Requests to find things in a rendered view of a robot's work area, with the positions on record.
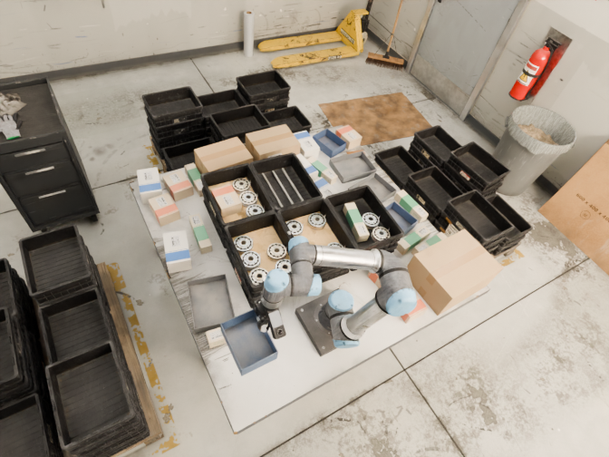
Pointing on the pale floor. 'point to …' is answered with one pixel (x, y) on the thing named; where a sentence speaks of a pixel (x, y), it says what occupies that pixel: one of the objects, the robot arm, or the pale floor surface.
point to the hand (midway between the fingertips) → (265, 330)
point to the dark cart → (43, 161)
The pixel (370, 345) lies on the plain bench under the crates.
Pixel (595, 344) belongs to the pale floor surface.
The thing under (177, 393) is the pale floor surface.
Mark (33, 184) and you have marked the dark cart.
